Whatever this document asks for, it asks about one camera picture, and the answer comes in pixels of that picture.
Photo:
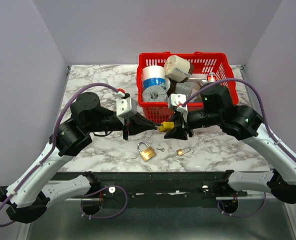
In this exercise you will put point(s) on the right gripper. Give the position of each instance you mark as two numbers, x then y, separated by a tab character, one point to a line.
178	132

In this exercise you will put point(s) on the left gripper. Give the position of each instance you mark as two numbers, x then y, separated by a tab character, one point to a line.
139	123

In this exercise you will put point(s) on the yellow black padlock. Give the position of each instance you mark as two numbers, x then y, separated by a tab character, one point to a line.
166	126

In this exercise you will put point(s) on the small brass padlock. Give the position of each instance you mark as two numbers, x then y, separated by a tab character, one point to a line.
183	151

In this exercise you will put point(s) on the large brass padlock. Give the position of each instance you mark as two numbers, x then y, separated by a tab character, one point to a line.
146	154

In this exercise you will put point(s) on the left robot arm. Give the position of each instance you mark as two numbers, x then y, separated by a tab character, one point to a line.
29	197

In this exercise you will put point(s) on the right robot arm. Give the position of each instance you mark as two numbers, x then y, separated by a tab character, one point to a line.
246	125

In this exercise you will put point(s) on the grey roll front left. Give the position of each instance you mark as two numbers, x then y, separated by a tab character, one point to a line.
154	93

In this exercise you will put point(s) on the grey roll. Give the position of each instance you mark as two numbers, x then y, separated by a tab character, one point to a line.
187	88
154	93

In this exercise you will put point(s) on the grey roll centre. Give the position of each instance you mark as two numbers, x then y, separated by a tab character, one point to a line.
187	88

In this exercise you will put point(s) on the white blue paper roll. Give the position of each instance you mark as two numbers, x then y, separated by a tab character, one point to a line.
153	75

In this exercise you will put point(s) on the silver can top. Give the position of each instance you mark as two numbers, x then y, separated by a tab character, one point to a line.
203	82

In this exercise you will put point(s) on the cream pump bottle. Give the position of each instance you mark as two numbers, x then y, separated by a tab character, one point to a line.
211	77

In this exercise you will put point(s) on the beige wrapped paper roll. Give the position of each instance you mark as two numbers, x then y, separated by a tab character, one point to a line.
178	69

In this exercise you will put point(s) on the red plastic basket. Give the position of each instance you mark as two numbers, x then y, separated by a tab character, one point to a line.
204	63

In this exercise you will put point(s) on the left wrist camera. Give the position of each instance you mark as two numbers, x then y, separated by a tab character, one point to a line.
126	108

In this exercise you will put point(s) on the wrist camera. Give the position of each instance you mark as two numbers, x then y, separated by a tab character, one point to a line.
175	100
126	108

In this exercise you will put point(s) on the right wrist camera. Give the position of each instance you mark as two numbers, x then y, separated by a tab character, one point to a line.
175	100

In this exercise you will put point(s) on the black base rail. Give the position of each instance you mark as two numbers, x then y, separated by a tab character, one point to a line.
163	189

